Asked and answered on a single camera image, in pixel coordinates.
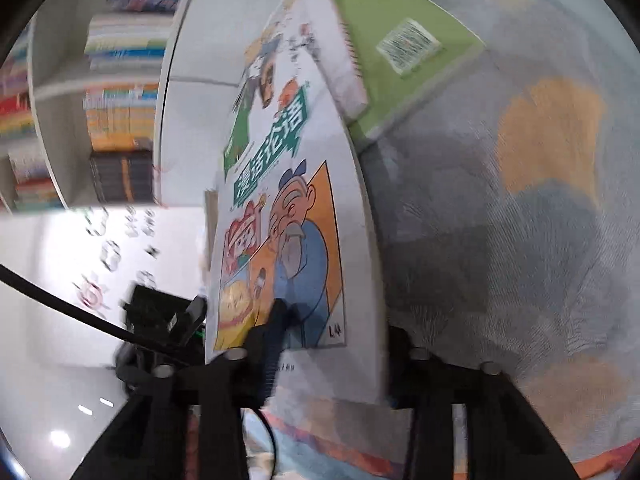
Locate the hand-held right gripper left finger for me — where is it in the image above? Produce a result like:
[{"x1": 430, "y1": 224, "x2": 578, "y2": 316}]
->
[{"x1": 72, "y1": 297, "x2": 301, "y2": 480}]

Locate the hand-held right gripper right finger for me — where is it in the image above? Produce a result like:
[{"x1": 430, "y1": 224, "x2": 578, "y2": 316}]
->
[{"x1": 385, "y1": 325, "x2": 571, "y2": 480}]

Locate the white cartoon comic book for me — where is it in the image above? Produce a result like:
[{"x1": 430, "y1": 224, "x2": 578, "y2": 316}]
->
[{"x1": 202, "y1": 0, "x2": 393, "y2": 403}]

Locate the white spiral-bound picture book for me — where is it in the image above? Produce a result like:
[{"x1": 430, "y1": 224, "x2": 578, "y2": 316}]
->
[{"x1": 292, "y1": 0, "x2": 370, "y2": 118}]

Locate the white bookshelf with books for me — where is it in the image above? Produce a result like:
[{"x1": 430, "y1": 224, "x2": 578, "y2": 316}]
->
[{"x1": 0, "y1": 0, "x2": 196, "y2": 211}]

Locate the black cable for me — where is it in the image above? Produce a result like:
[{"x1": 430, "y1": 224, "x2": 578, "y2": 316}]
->
[{"x1": 0, "y1": 264, "x2": 201, "y2": 358}]

